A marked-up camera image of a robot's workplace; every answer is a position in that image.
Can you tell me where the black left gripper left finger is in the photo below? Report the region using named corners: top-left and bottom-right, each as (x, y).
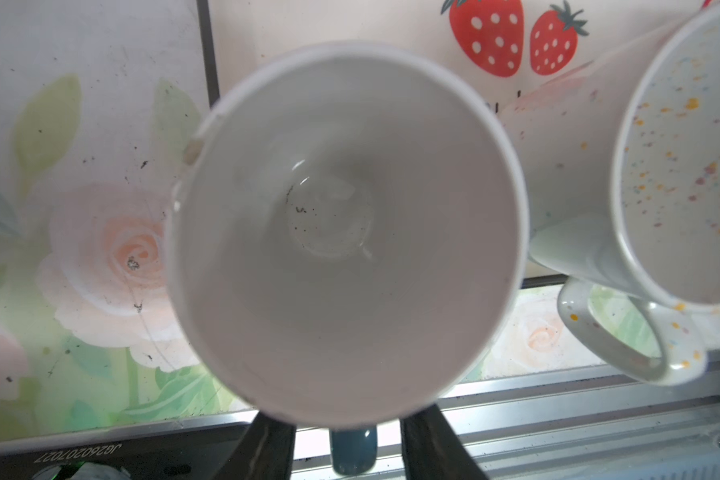
top-left (214, 411), bottom-right (297, 480)

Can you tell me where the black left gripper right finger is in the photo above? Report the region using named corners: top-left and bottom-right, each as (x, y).
top-left (400, 404), bottom-right (488, 480)

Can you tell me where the blue floral mug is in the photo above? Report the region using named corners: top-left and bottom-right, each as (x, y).
top-left (164, 42), bottom-right (529, 468)

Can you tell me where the white speckled mug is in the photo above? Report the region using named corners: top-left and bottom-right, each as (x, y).
top-left (499, 2), bottom-right (720, 386)

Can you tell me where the white strawberry serving tray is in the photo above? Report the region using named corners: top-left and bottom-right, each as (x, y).
top-left (196, 0), bottom-right (720, 289)

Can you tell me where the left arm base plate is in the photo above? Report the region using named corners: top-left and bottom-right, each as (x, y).
top-left (0, 423), bottom-right (248, 479)

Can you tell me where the aluminium front rail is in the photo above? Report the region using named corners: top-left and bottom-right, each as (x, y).
top-left (0, 351), bottom-right (720, 479)

